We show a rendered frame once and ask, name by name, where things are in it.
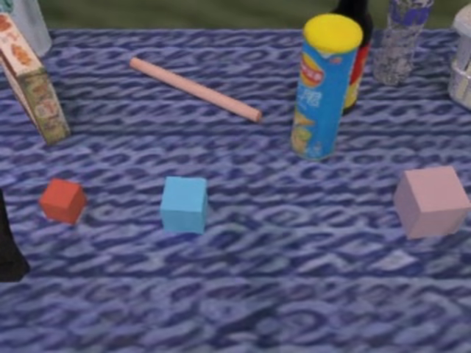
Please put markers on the red cube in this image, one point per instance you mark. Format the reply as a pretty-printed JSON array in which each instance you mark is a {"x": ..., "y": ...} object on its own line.
[{"x": 60, "y": 200}]

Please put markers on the light blue cube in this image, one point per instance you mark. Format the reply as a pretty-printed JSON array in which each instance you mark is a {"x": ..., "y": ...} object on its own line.
[{"x": 183, "y": 206}]

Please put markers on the pink cube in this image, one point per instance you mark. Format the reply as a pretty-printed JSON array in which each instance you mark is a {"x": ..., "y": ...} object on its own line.
[{"x": 434, "y": 204}]

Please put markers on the printed cardboard box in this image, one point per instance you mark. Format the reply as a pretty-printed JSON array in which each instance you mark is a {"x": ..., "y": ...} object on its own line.
[{"x": 31, "y": 84}]

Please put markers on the blue patterned tablecloth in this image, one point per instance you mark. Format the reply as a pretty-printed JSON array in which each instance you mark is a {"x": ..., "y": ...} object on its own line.
[{"x": 235, "y": 235}]

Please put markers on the pale translucent container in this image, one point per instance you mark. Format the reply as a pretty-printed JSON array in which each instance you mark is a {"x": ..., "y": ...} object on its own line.
[{"x": 31, "y": 22}]

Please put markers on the pink stick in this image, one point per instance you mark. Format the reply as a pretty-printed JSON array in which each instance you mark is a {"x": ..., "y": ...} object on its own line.
[{"x": 195, "y": 89}]

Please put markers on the blue chips can yellow lid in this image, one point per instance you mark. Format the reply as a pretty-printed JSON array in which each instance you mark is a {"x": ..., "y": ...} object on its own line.
[{"x": 324, "y": 92}]

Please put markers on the dark sauce bottle red label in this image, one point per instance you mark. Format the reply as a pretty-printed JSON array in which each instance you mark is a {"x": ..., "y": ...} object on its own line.
[{"x": 358, "y": 62}]

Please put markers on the clear plastic water bottle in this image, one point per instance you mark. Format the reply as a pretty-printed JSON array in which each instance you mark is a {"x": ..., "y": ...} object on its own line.
[{"x": 399, "y": 40}]

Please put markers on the white basket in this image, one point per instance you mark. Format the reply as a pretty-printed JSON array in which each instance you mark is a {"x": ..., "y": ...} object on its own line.
[{"x": 461, "y": 62}]

